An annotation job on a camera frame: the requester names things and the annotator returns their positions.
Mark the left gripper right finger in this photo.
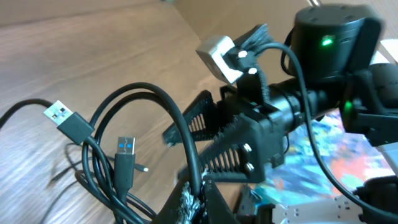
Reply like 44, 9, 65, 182
202, 179, 239, 224

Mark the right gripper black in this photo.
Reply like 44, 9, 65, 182
161, 85, 299, 184

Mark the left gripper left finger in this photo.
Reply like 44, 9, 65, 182
151, 180, 202, 224

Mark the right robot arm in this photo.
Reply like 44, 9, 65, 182
157, 4, 397, 223

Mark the cardboard box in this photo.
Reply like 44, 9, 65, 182
161, 0, 398, 103

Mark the colourful floral cloth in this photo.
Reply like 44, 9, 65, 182
248, 108, 398, 206

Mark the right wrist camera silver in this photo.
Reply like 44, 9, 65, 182
196, 35, 243, 84

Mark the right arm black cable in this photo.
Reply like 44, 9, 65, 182
257, 42, 398, 222

